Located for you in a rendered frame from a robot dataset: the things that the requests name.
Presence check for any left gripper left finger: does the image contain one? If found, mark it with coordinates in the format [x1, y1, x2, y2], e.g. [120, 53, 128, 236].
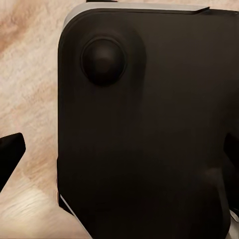
[0, 132, 26, 192]

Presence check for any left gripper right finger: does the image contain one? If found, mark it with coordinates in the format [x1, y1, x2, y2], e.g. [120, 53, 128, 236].
[223, 132, 239, 172]

